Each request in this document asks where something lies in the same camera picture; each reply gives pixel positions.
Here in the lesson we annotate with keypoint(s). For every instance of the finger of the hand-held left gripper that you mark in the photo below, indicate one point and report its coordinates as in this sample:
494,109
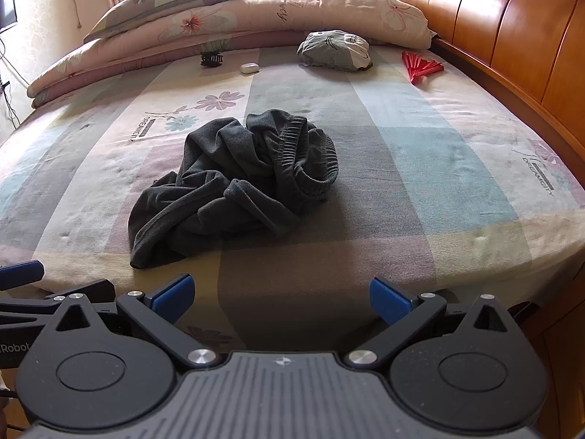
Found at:
27,310
20,275

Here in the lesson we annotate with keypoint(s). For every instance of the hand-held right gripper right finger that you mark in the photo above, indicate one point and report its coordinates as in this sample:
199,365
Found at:
388,302

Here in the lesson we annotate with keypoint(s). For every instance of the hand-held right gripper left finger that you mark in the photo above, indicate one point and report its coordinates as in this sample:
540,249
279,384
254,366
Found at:
173,299

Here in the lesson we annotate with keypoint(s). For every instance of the dark grey pants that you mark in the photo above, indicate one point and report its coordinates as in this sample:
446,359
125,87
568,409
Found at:
237,178

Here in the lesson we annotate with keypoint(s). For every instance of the red folding fan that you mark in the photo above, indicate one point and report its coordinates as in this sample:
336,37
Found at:
418,66

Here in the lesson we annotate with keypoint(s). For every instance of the black hair claw clip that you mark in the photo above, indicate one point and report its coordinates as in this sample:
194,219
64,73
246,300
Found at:
211,60

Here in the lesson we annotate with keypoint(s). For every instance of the white earbud case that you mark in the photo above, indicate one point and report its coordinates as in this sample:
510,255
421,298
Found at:
249,68

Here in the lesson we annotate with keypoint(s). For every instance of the grey cat-face cushion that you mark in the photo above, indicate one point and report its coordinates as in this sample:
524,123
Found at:
333,50

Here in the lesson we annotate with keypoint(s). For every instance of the long floral pillow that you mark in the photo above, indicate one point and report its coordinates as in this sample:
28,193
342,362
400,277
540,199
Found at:
283,13

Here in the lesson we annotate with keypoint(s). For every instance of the wooden bed headboard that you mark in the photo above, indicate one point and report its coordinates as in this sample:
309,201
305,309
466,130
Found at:
512,18

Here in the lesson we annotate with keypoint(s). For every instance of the black wall television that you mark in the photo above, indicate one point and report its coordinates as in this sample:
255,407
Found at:
7,4

